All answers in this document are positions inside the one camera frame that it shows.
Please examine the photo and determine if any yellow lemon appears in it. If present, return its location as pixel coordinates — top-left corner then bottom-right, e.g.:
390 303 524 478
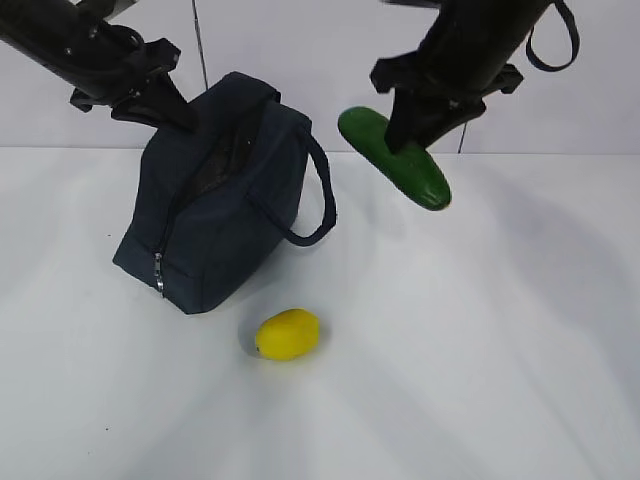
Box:
255 308 320 361

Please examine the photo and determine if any navy blue lunch bag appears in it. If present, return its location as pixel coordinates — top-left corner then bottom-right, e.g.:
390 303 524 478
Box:
113 72 337 314

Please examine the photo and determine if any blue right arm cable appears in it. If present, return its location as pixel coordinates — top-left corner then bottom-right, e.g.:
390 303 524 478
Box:
525 0 581 71

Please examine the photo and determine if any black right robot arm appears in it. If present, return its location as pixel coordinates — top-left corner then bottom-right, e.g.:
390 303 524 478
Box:
370 0 550 153

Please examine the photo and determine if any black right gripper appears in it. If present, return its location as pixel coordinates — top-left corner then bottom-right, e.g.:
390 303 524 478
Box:
370 37 524 153

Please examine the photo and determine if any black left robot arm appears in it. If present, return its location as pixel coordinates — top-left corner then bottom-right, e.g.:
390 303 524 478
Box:
1 0 199 131

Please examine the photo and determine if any green cucumber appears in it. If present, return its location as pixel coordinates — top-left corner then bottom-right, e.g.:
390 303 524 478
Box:
337 106 452 211

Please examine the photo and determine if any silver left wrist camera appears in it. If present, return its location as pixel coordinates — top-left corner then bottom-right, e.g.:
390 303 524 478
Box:
76 0 138 21

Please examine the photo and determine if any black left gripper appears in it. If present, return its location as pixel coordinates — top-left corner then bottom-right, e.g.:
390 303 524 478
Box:
68 24 196 132

